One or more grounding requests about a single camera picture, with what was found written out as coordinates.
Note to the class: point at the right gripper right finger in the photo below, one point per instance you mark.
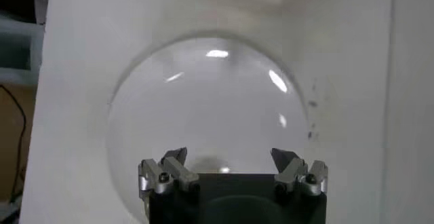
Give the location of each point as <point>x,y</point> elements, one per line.
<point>291,171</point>

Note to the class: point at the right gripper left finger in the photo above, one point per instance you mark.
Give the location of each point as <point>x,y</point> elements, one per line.
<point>176,172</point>

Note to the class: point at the white round plate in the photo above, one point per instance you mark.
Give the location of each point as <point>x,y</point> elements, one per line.
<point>210,110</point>

